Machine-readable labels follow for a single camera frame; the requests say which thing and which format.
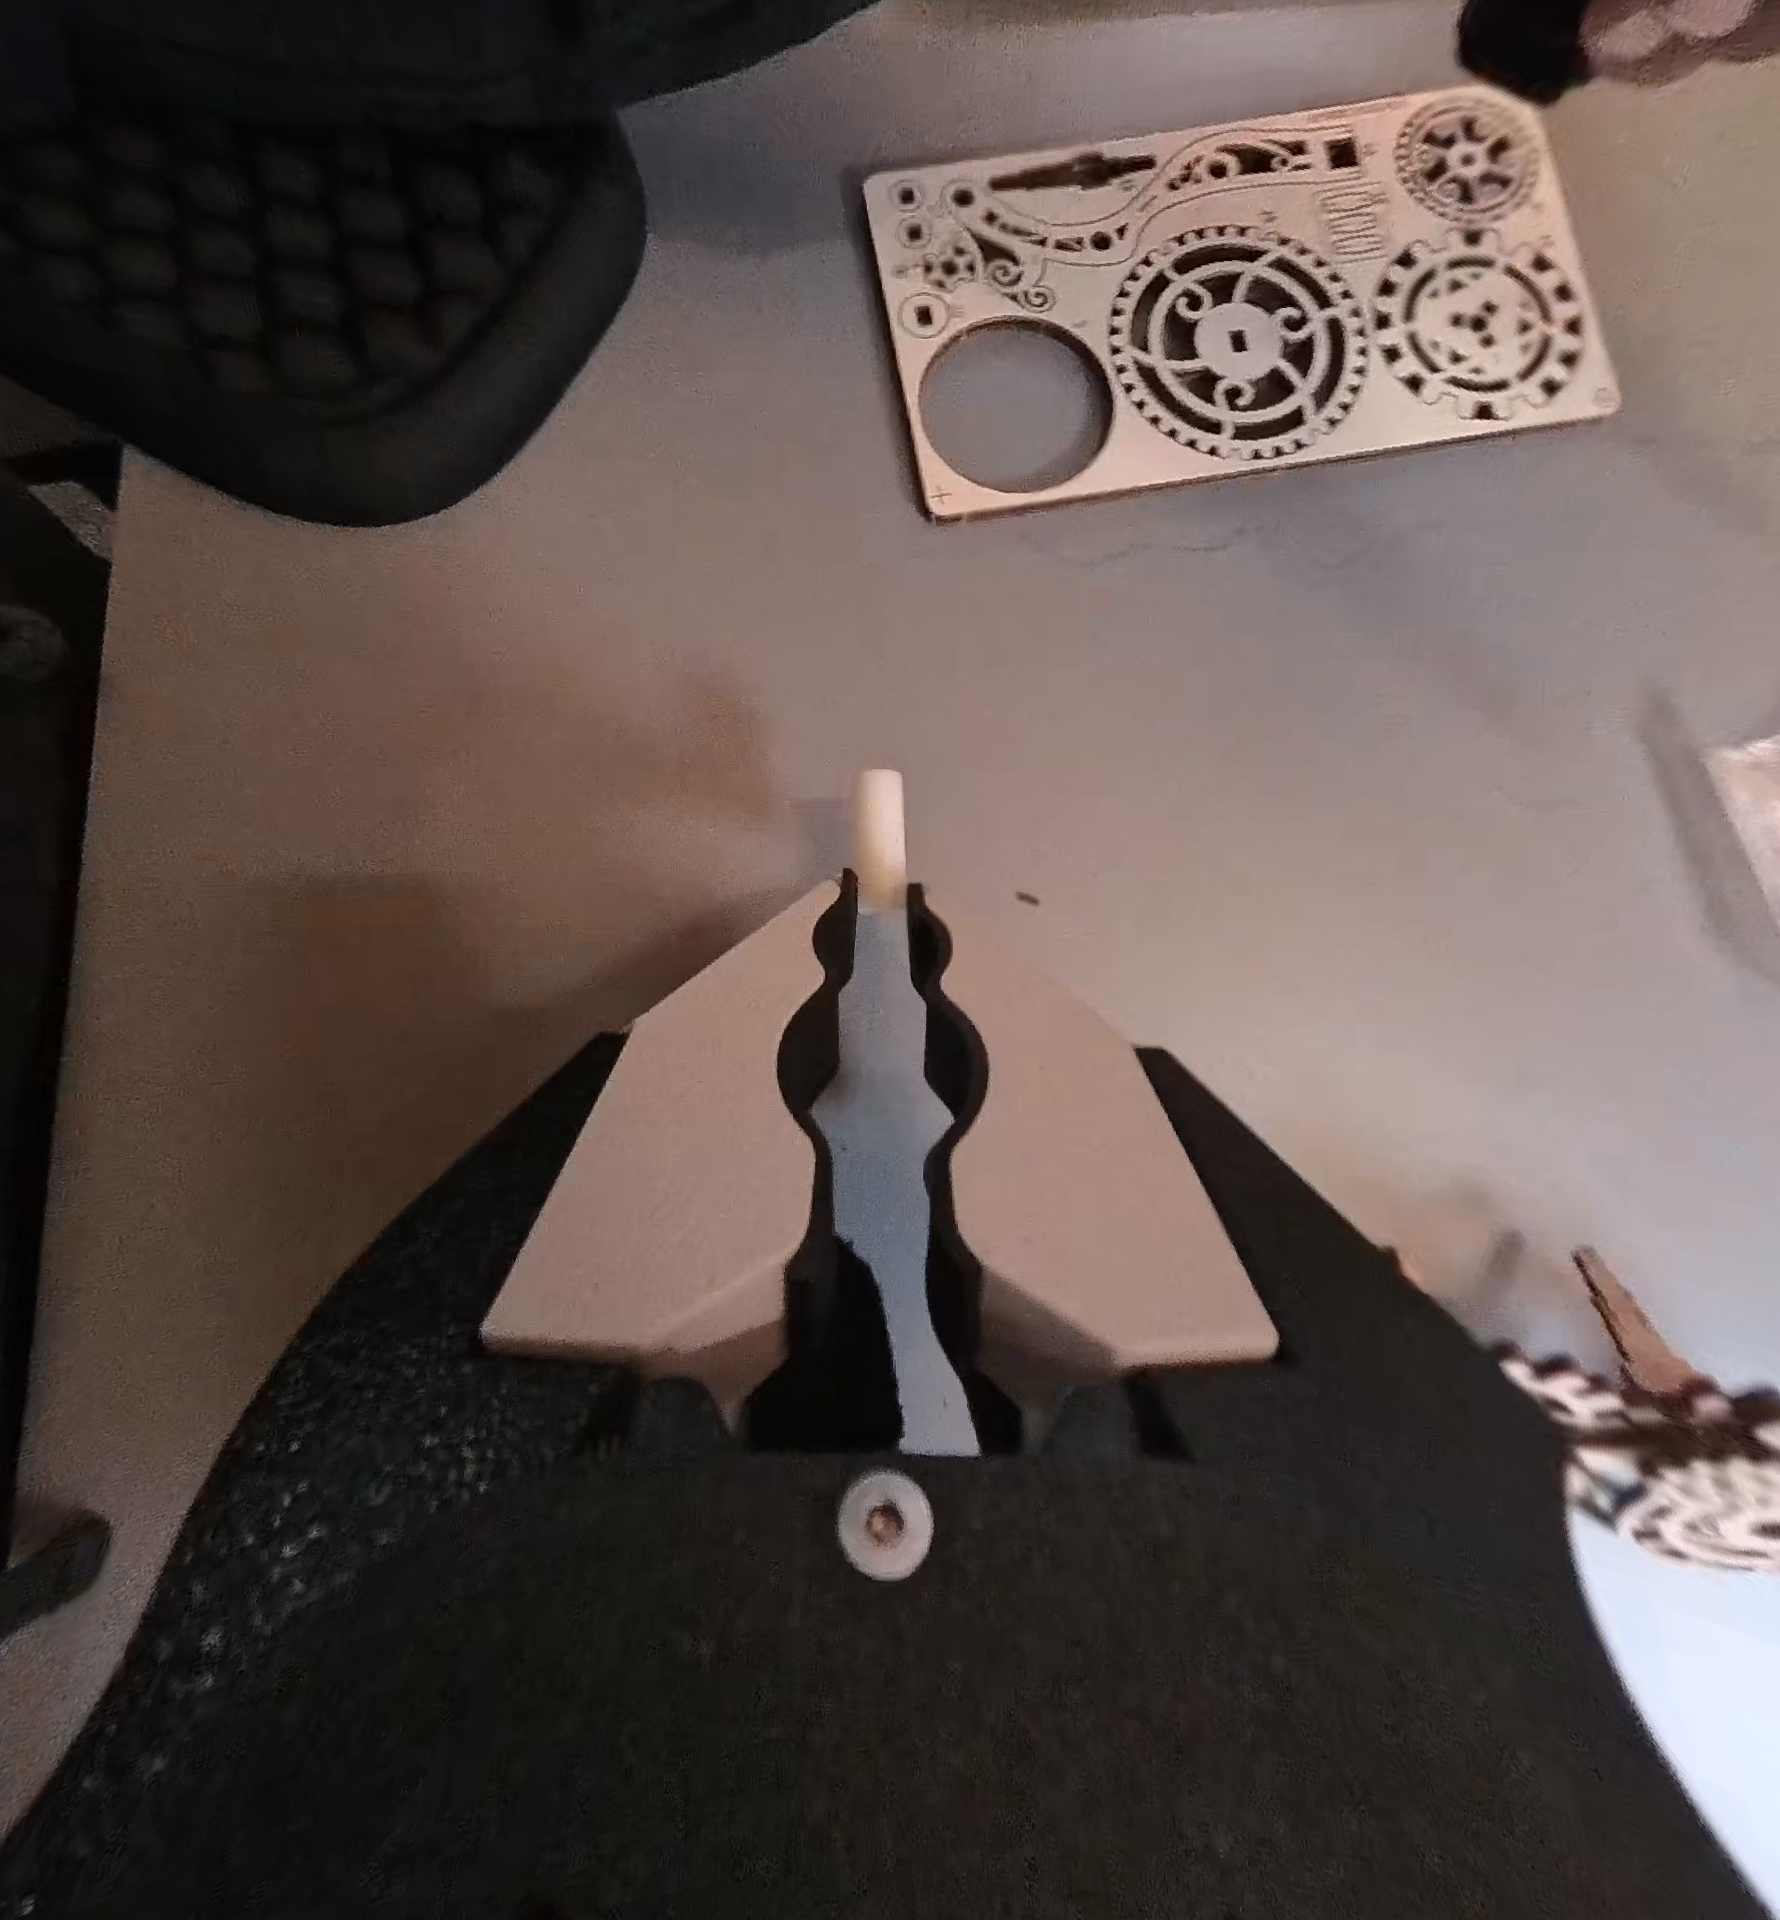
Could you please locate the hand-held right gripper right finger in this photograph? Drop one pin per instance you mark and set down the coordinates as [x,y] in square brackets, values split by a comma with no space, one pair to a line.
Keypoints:
[1117,1200]

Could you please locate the wooden gear assembly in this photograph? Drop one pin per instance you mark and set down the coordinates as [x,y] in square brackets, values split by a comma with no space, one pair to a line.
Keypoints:
[1716,1485]

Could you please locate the white wax stick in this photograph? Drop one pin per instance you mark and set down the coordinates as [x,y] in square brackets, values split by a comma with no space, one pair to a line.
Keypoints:
[883,824]

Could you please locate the grey desk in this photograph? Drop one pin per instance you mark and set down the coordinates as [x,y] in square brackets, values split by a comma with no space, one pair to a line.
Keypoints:
[381,721]

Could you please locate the person's left hand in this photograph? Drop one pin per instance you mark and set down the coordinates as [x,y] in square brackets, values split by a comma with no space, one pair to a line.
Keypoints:
[1701,29]

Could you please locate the wooden sheet with gears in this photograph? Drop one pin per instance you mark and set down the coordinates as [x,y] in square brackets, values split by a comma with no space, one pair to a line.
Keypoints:
[1356,449]

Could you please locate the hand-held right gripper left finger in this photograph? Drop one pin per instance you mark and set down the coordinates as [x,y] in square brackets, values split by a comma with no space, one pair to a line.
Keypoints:
[651,1200]

